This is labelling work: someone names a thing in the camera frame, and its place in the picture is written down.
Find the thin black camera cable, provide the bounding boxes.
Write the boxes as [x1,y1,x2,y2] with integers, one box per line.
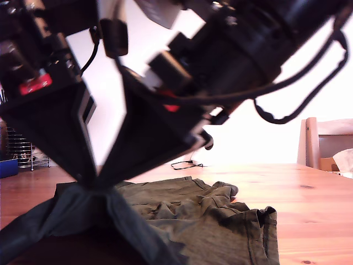
[170,160,204,171]

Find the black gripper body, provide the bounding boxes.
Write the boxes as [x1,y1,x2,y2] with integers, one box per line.
[145,19,282,126]

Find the white tissue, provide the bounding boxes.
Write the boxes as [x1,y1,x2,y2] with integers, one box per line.
[332,148,353,172]

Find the arm grey camera box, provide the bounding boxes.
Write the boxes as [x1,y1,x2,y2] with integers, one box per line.
[99,18,129,59]
[133,0,181,30]

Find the wooden chair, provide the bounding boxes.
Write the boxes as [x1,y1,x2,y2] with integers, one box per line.
[297,117,353,171]

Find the chrome wire utensil holder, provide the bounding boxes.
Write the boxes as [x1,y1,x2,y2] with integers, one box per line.
[5,126,52,171]

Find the dark olive underwear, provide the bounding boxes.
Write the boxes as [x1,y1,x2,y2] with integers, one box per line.
[0,176,281,265]

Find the white round security camera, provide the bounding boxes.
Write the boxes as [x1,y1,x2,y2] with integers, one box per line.
[192,134,215,168]

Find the small cardboard box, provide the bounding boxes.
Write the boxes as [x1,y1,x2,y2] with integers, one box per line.
[319,156,340,171]

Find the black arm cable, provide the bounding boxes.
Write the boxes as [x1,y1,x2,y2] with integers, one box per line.
[81,26,100,75]
[253,30,349,124]
[115,55,336,102]

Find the blue box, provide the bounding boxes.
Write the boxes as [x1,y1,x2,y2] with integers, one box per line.
[0,159,19,179]

